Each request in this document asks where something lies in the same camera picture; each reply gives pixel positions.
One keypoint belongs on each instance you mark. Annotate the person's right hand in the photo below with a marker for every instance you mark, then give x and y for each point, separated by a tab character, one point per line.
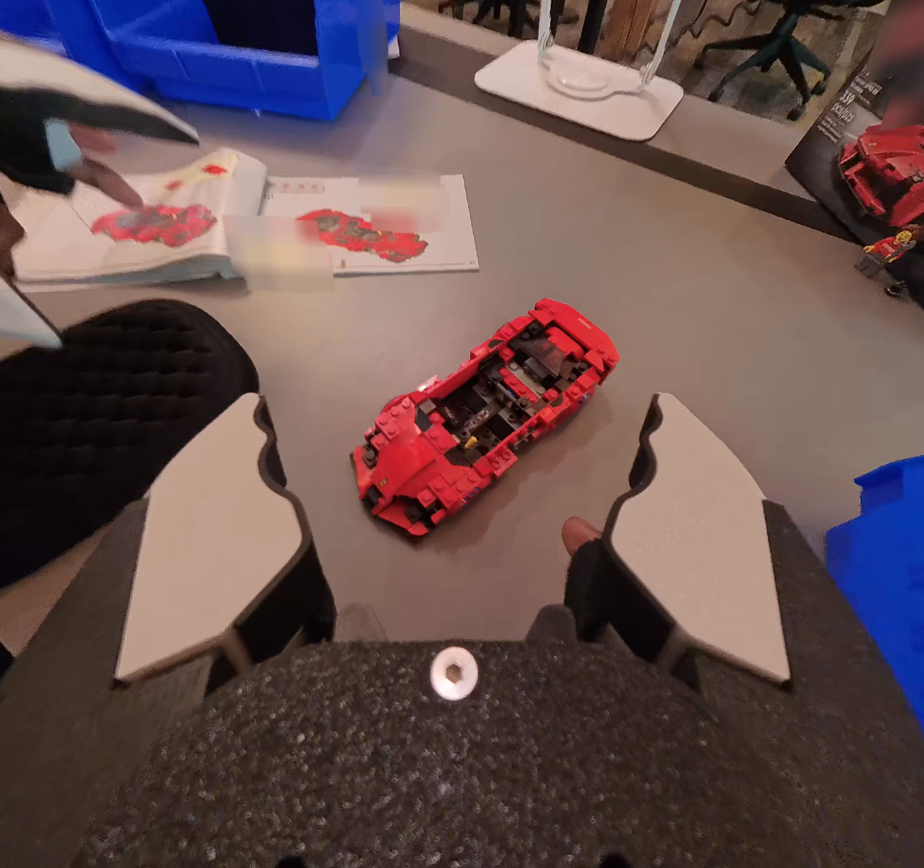
581	532

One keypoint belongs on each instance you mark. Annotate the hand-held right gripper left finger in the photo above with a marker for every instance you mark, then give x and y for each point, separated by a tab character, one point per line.
209	543

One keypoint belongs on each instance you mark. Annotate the white clear desk stand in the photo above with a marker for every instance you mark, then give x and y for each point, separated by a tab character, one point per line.
577	99

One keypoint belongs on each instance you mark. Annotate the person's left hand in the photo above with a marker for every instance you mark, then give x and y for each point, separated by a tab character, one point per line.
29	146

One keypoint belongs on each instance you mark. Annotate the dark lego box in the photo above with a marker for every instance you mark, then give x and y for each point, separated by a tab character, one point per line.
830	153

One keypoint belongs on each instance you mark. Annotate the lego instruction booklet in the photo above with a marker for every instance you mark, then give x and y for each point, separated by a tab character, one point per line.
180	247

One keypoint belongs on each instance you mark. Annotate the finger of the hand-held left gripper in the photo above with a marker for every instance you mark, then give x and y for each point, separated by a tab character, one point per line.
72	81
18	319

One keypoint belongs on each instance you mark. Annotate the red lego car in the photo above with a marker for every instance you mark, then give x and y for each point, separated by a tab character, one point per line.
491	420

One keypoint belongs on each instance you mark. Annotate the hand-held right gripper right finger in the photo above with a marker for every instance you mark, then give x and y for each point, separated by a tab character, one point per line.
707	543

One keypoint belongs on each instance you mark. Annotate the lego minifigure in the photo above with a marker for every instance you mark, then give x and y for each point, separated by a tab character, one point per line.
889	247

